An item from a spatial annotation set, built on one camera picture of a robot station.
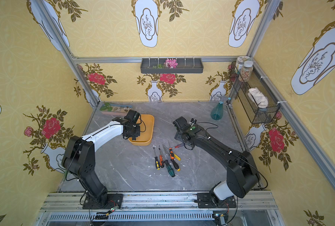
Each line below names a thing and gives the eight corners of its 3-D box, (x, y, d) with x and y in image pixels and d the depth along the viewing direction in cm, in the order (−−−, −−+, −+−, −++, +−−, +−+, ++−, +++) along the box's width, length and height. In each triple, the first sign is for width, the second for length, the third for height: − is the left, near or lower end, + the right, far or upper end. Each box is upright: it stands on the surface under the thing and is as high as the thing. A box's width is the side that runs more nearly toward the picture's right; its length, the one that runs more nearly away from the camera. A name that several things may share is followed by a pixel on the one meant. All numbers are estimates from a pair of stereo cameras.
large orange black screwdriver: (175, 172, 85) (175, 171, 83) (166, 150, 94) (166, 149, 92) (180, 170, 86) (180, 169, 84) (171, 149, 95) (171, 147, 93)
